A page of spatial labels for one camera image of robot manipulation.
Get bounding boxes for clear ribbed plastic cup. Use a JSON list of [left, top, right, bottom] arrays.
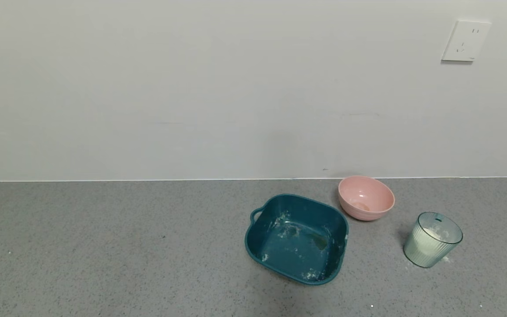
[[403, 212, 463, 269]]

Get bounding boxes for pink plastic bowl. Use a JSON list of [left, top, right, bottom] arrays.
[[338, 176, 396, 221]]

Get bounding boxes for teal square plastic basin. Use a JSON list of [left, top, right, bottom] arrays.
[[244, 193, 350, 286]]

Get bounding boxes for white wall socket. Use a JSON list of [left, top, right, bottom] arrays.
[[441, 19, 492, 63]]

